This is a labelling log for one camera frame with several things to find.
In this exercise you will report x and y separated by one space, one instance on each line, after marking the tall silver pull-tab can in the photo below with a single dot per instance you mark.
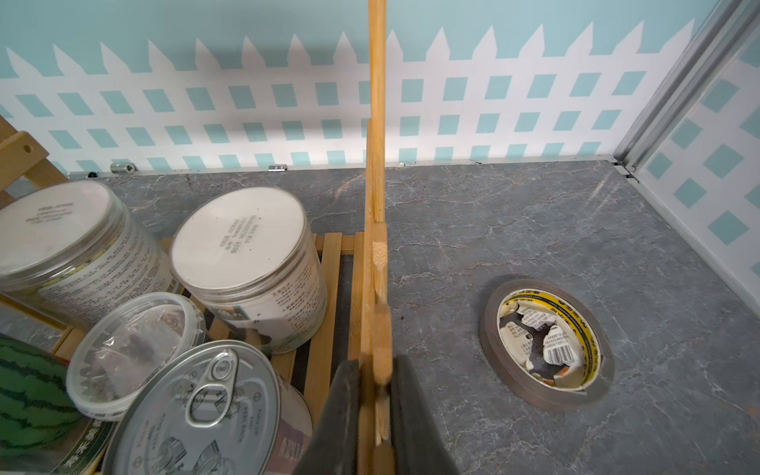
42 432

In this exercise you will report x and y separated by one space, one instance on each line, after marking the wooden two-tier shelf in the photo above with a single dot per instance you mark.
370 342

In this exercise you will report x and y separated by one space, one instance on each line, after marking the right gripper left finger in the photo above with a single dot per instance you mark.
333 447

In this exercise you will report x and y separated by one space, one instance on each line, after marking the short pull-tab tin can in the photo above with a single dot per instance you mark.
220 408

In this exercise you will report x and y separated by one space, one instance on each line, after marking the small clear lid jar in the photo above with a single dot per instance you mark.
126 348

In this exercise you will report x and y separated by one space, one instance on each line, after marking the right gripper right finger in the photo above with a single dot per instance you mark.
414 436

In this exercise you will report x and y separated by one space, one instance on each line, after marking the white lid jar right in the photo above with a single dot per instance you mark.
249 257

